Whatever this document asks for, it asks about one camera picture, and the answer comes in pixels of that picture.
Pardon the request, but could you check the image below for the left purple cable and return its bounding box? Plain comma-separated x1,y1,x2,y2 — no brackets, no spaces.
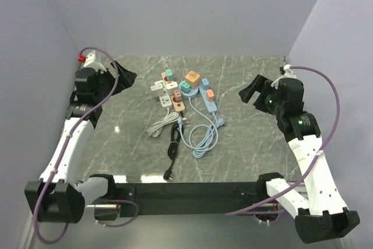
32,46,139,244

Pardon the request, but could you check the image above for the white cube power strip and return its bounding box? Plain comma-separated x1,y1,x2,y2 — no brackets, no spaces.
150,80,173,108

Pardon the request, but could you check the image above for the teal charger on beige strip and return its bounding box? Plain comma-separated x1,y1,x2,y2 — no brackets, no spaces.
165,69,173,82

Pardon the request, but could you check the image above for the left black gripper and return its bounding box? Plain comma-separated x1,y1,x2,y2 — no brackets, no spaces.
94,61,136,101

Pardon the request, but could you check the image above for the black base bar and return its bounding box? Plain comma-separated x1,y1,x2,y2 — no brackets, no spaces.
115,182,259,215

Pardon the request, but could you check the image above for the pink charger plug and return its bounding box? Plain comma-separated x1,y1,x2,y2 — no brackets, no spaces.
206,89,214,102

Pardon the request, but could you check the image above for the white coiled cable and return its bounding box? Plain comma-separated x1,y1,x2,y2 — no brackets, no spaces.
145,107,175,138

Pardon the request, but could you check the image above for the beige power strip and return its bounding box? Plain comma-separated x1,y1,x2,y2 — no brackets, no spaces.
159,72,185,113

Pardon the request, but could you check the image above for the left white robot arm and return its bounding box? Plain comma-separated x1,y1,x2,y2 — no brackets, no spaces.
24,61,137,223

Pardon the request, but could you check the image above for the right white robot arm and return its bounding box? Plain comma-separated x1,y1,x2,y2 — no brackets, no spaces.
239,75,360,244

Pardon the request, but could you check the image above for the blue power strip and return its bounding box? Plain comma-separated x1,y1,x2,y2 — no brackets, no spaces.
199,78,217,114

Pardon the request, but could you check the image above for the purple cable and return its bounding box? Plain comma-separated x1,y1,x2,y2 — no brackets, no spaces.
32,46,139,244
224,65,341,224

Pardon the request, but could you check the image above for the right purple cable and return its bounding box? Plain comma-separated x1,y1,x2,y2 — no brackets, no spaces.
224,65,341,224

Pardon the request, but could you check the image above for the round blue socket hub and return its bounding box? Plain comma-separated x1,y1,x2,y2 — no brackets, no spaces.
178,80,199,99

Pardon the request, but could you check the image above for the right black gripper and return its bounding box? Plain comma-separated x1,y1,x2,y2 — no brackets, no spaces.
238,74,285,116

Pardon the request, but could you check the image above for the orange cube charger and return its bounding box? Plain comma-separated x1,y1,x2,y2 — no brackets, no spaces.
185,71,201,89

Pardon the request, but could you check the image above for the black power cable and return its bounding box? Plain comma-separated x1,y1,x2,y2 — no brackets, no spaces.
164,110,185,181

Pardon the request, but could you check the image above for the teal charger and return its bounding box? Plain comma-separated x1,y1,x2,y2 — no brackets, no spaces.
165,69,173,82
180,81,191,93

